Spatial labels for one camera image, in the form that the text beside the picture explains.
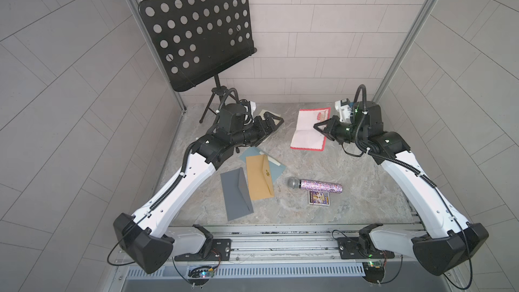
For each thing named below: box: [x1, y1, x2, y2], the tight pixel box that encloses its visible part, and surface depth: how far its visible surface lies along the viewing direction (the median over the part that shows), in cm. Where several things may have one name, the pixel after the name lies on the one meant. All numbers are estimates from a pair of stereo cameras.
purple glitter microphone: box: [287, 177, 344, 194], surface depth 86 cm
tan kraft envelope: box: [245, 154, 275, 201], surface depth 90 cm
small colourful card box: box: [308, 189, 331, 207], surface depth 84 cm
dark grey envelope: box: [220, 166, 255, 222], surface depth 85 cm
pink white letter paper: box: [290, 106, 332, 152], surface depth 71 cm
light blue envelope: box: [238, 146, 287, 183], surface depth 95 cm
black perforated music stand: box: [138, 0, 258, 124], surface depth 65 cm
